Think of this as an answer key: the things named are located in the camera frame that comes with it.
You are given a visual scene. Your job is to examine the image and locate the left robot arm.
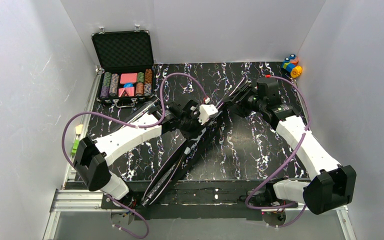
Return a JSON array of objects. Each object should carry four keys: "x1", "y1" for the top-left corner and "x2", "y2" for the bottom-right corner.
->
[{"x1": 73, "y1": 97, "x2": 219, "y2": 202}]

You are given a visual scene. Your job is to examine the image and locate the colourful toy blocks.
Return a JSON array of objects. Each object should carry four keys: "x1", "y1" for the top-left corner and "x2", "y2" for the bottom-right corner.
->
[{"x1": 281, "y1": 54, "x2": 303, "y2": 78}]

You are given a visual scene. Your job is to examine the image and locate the green clip on rail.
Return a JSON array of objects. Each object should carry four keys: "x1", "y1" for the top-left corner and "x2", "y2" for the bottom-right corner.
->
[{"x1": 70, "y1": 139, "x2": 80, "y2": 157}]

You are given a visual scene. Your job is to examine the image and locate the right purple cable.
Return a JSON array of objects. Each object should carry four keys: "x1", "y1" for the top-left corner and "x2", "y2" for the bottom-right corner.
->
[{"x1": 244, "y1": 75, "x2": 313, "y2": 229}]

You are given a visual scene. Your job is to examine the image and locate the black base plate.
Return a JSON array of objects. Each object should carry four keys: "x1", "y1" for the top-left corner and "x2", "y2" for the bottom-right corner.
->
[{"x1": 64, "y1": 178, "x2": 312, "y2": 221}]

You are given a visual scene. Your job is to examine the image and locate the black poker chip case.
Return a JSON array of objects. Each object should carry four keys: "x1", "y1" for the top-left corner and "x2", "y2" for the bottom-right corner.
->
[{"x1": 91, "y1": 29, "x2": 156, "y2": 108}]

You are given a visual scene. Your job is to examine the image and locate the purple cable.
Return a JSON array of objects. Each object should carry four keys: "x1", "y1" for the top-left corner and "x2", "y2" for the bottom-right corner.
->
[
  {"x1": 61, "y1": 72, "x2": 211, "y2": 239},
  {"x1": 244, "y1": 75, "x2": 313, "y2": 229}
]

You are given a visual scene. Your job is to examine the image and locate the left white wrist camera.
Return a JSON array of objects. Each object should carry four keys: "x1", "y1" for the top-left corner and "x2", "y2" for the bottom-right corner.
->
[{"x1": 198, "y1": 104, "x2": 219, "y2": 125}]

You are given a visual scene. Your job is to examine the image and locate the black shuttlecock tube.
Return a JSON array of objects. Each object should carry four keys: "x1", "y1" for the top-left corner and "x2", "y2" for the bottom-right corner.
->
[{"x1": 124, "y1": 99, "x2": 160, "y2": 124}]

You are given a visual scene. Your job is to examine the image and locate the aluminium rail frame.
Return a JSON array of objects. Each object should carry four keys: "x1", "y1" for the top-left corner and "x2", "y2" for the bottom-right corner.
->
[{"x1": 42, "y1": 66, "x2": 357, "y2": 240}]

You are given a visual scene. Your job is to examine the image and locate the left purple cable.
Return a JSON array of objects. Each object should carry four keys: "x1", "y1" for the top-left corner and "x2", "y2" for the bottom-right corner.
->
[{"x1": 61, "y1": 72, "x2": 211, "y2": 239}]

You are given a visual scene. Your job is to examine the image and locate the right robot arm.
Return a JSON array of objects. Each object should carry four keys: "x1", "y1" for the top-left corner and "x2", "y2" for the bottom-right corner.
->
[{"x1": 222, "y1": 75, "x2": 357, "y2": 215}]

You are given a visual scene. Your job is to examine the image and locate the beige clip on rail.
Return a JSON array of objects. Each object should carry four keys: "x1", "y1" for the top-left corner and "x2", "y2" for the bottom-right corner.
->
[{"x1": 75, "y1": 124, "x2": 84, "y2": 135}]

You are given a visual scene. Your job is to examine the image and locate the black racket bag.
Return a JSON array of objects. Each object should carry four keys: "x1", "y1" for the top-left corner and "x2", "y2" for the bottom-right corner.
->
[{"x1": 140, "y1": 79, "x2": 253, "y2": 208}]

